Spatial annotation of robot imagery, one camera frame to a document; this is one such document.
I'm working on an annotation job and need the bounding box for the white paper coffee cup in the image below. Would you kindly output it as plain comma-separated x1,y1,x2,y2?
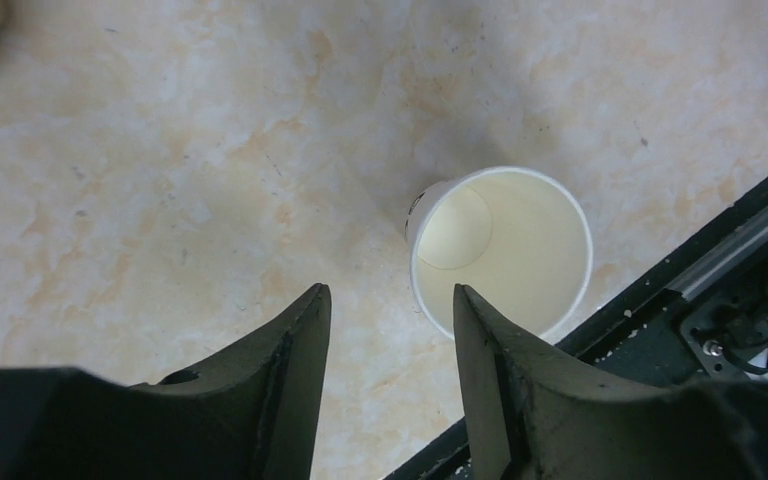
404,166,594,340

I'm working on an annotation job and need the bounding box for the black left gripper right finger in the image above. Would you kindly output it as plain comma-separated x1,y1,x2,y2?
453,284,768,479

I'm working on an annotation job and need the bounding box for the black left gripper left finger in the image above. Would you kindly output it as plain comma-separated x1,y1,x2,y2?
0,284,331,479

